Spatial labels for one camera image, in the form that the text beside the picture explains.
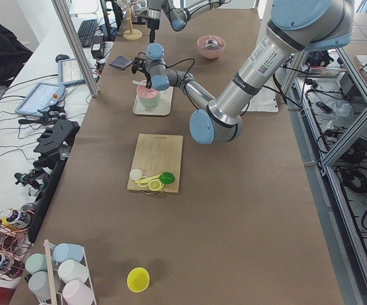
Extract blue teach pendant tablet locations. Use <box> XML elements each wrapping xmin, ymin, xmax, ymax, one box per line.
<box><xmin>15</xmin><ymin>82</ymin><xmax>66</xmax><ymax>118</ymax></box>

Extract pink cup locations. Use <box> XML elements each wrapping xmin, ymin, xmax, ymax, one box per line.
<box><xmin>62</xmin><ymin>280</ymin><xmax>94</xmax><ymax>305</ymax></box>

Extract metal scoop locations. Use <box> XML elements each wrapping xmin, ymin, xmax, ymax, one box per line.
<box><xmin>204</xmin><ymin>39</ymin><xmax>221</xmax><ymax>51</ymax></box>

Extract copper wire bottle basket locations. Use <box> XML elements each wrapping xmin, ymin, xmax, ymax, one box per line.
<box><xmin>0</xmin><ymin>208</ymin><xmax>34</xmax><ymax>281</ymax></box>

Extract blue cup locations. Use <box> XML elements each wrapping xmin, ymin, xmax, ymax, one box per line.
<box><xmin>53</xmin><ymin>243</ymin><xmax>83</xmax><ymax>263</ymax></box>

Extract white steamed bun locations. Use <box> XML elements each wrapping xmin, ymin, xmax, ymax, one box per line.
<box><xmin>129</xmin><ymin>168</ymin><xmax>143</xmax><ymax>181</ymax></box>

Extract black computer mouse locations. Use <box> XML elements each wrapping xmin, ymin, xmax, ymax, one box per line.
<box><xmin>55</xmin><ymin>54</ymin><xmax>69</xmax><ymax>63</ymax></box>

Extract cream serving tray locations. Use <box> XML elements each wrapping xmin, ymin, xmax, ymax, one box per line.
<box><xmin>133</xmin><ymin>87</ymin><xmax>173</xmax><ymax>116</ymax></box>

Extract green cup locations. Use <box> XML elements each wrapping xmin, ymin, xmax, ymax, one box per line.
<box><xmin>25</xmin><ymin>254</ymin><xmax>48</xmax><ymax>275</ymax></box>

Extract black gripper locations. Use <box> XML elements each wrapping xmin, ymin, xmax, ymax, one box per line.
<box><xmin>147</xmin><ymin>18</ymin><xmax>160</xmax><ymax>43</ymax></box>
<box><xmin>132</xmin><ymin>56</ymin><xmax>152</xmax><ymax>89</ymax></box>

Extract lemon slice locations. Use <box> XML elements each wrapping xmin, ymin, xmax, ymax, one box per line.
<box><xmin>148</xmin><ymin>179</ymin><xmax>164</xmax><ymax>191</ymax></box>

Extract grey cup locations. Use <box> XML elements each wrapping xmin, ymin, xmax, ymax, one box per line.
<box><xmin>28</xmin><ymin>271</ymin><xmax>51</xmax><ymax>300</ymax></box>

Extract black keyboard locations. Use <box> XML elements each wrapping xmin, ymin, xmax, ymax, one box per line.
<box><xmin>77</xmin><ymin>19</ymin><xmax>98</xmax><ymax>48</ymax></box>

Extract black plastic rack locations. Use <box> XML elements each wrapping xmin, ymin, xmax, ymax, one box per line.
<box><xmin>28</xmin><ymin>119</ymin><xmax>80</xmax><ymax>243</ymax></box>

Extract small pink bowl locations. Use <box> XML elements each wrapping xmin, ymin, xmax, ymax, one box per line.
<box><xmin>136</xmin><ymin>85</ymin><xmax>160</xmax><ymax>100</ymax></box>

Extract green lime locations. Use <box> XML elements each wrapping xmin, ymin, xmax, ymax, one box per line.
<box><xmin>159</xmin><ymin>172</ymin><xmax>176</xmax><ymax>184</ymax></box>

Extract black power adapter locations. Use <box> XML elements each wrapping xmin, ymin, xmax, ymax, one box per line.
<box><xmin>90</xmin><ymin>36</ymin><xmax>105</xmax><ymax>59</ymax></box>

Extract wooden mug tree stand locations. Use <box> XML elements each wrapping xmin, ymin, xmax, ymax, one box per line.
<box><xmin>117</xmin><ymin>1</ymin><xmax>142</xmax><ymax>41</ymax></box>

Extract grey folded cloth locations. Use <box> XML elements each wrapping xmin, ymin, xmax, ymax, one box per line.
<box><xmin>109</xmin><ymin>55</ymin><xmax>133</xmax><ymax>71</ymax></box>

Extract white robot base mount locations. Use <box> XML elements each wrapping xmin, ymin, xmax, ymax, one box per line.
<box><xmin>242</xmin><ymin>88</ymin><xmax>279</xmax><ymax>112</ymax></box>

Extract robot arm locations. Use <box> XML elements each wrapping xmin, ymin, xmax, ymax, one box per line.
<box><xmin>141</xmin><ymin>0</ymin><xmax>354</xmax><ymax>145</ymax></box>
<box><xmin>144</xmin><ymin>0</ymin><xmax>230</xmax><ymax>43</ymax></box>

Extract large pink bowl with ice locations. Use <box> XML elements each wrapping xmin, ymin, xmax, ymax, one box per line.
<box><xmin>197</xmin><ymin>35</ymin><xmax>226</xmax><ymax>59</ymax></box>

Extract aluminium frame post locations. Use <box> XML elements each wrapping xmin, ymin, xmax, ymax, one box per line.
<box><xmin>51</xmin><ymin>0</ymin><xmax>99</xmax><ymax>97</ymax></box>

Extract white cup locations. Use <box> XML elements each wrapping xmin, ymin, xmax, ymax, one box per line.
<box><xmin>58</xmin><ymin>259</ymin><xmax>89</xmax><ymax>283</ymax></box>

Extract white cup rack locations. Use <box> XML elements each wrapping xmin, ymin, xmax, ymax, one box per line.
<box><xmin>43</xmin><ymin>240</ymin><xmax>97</xmax><ymax>304</ymax></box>

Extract wooden cutting board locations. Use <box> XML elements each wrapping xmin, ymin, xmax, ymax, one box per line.
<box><xmin>131</xmin><ymin>133</ymin><xmax>183</xmax><ymax>193</ymax></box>

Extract green stacked bowls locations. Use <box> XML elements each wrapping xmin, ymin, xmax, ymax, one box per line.
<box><xmin>138</xmin><ymin>95</ymin><xmax>160</xmax><ymax>109</ymax></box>

